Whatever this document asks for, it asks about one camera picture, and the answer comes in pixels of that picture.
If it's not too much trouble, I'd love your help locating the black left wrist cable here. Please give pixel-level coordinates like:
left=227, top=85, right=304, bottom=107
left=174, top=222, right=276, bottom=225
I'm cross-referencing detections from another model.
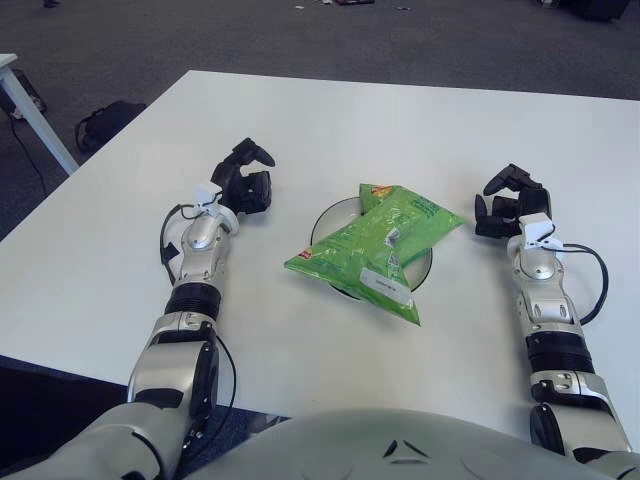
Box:
left=159, top=201, right=202, bottom=287

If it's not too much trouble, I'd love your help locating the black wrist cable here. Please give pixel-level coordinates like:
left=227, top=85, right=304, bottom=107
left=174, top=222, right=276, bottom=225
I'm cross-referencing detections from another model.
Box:
left=159, top=201, right=202, bottom=287
left=556, top=242, right=611, bottom=327

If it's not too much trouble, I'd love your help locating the black backpack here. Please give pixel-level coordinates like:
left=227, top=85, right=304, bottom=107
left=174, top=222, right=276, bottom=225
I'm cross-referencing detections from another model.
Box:
left=74, top=100, right=148, bottom=152

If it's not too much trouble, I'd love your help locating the white table leg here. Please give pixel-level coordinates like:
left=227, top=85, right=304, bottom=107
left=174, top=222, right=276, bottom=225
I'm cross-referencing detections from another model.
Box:
left=0, top=52, right=81, bottom=177

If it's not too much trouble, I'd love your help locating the green snack bag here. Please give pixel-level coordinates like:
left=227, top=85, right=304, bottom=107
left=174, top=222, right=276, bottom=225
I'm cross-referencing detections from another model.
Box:
left=283, top=182, right=464, bottom=327

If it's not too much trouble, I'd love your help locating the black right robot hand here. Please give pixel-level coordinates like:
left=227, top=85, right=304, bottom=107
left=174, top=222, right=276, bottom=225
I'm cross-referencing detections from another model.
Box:
left=473, top=162, right=554, bottom=241

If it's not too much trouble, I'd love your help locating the white plate black rim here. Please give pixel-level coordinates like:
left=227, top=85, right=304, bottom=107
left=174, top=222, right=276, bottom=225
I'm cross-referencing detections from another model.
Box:
left=310, top=197, right=435, bottom=302

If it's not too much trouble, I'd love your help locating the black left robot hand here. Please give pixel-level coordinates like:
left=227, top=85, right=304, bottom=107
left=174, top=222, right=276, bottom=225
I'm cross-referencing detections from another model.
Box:
left=209, top=137, right=278, bottom=216

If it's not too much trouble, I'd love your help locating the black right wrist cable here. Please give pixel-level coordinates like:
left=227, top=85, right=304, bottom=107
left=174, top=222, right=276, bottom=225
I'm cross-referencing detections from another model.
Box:
left=556, top=242, right=611, bottom=327

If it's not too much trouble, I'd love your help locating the thin black floor cable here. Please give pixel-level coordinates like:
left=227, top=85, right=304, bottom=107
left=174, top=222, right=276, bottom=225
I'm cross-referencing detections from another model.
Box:
left=7, top=116, right=49, bottom=195

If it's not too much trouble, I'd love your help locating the black background object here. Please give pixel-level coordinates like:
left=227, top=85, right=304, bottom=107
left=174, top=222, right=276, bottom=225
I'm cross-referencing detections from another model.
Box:
left=563, top=0, right=634, bottom=22

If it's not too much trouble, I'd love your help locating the grey robot torso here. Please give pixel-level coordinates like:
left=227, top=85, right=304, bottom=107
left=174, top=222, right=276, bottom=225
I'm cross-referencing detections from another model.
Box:
left=183, top=408, right=622, bottom=480

